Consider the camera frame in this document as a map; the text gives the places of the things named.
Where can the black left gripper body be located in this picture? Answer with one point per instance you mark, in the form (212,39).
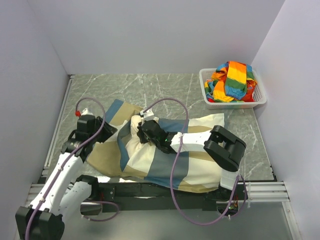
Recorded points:
(104,134)

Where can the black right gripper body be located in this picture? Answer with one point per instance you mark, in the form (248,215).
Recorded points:
(144,139)

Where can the cream white pillow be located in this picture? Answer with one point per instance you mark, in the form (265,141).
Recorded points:
(134,144)

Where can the blue beige white pillowcase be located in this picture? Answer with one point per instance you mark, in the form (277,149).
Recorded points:
(194,171)

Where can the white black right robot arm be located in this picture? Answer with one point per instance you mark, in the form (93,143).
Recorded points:
(225,148)

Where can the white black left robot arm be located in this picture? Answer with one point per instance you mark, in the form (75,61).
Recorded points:
(45,217)

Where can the rainbow striped cloth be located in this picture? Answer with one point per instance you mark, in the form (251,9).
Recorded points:
(231,82)

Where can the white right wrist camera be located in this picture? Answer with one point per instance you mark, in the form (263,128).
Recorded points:
(147,114)

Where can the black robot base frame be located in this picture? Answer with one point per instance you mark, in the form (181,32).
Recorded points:
(186,200)

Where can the aluminium rail frame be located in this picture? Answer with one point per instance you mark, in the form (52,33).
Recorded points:
(257,192)

